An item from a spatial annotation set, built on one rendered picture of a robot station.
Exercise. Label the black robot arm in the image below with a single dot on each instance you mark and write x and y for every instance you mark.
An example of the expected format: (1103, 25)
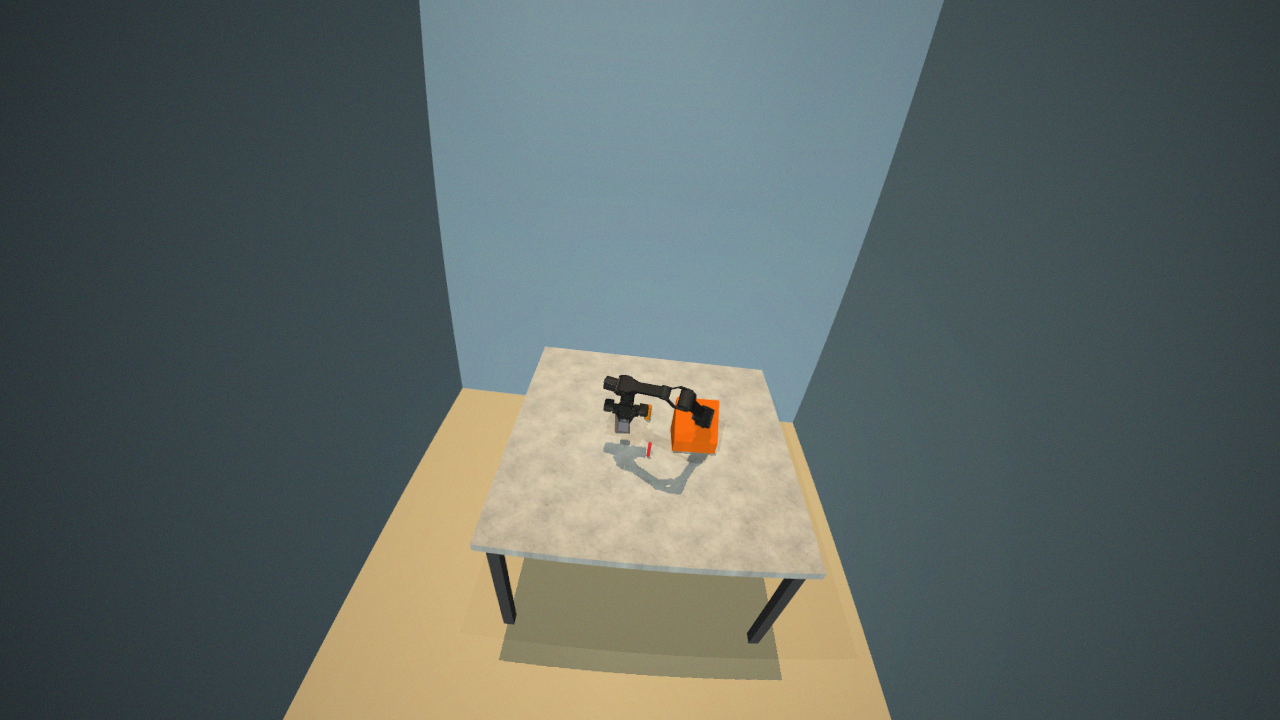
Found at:
(627, 387)

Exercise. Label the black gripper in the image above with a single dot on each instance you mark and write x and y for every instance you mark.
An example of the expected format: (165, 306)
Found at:
(641, 410)

